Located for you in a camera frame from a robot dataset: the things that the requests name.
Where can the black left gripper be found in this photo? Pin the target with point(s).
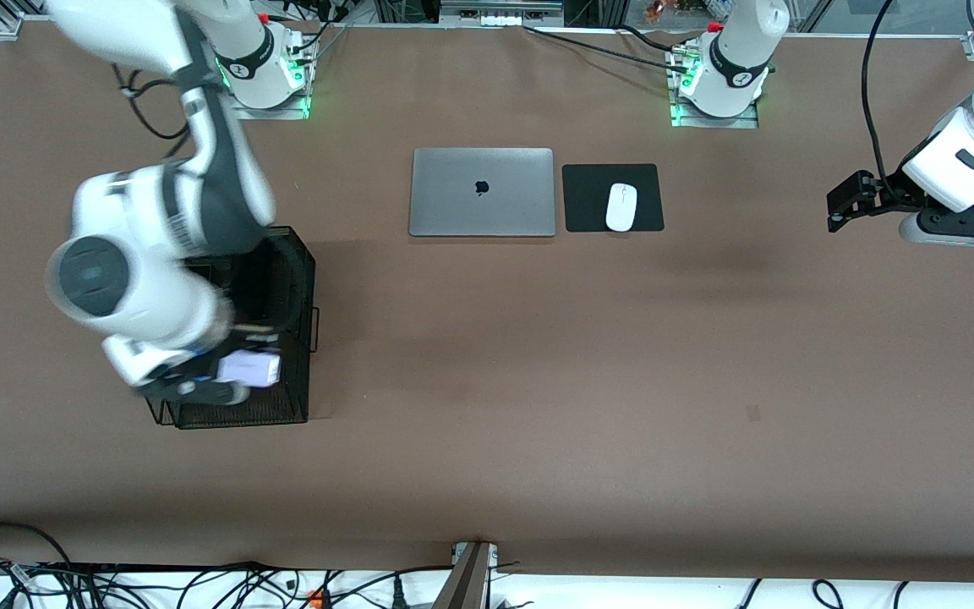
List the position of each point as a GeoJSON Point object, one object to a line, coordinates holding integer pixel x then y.
{"type": "Point", "coordinates": [891, 193]}

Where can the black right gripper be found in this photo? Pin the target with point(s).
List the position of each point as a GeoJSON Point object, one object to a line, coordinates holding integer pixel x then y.
{"type": "Point", "coordinates": [199, 365]}

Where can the lavender flip phone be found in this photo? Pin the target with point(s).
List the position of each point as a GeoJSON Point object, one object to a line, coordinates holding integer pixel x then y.
{"type": "Point", "coordinates": [248, 370]}

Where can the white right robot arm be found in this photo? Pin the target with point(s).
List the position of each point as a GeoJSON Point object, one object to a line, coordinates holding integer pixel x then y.
{"type": "Point", "coordinates": [140, 288]}

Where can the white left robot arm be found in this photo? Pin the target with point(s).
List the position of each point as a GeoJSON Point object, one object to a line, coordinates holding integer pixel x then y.
{"type": "Point", "coordinates": [732, 51]}

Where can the white computer mouse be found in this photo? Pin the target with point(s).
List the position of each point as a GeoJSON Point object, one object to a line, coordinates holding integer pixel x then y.
{"type": "Point", "coordinates": [621, 207]}

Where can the black mouse pad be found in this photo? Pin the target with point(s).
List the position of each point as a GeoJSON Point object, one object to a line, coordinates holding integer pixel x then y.
{"type": "Point", "coordinates": [588, 199]}

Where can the silver closed laptop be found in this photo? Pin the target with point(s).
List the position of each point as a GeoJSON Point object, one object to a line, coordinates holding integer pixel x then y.
{"type": "Point", "coordinates": [482, 203]}

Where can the white power strip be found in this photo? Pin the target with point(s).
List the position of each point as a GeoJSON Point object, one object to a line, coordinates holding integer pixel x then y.
{"type": "Point", "coordinates": [501, 13]}

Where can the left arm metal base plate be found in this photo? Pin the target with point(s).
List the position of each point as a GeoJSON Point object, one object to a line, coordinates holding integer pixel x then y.
{"type": "Point", "coordinates": [715, 122]}

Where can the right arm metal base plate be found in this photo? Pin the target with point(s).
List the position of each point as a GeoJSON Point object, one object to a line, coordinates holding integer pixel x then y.
{"type": "Point", "coordinates": [271, 112]}

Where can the aluminium camera mount post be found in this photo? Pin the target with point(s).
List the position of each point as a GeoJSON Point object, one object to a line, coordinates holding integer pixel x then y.
{"type": "Point", "coordinates": [466, 584]}

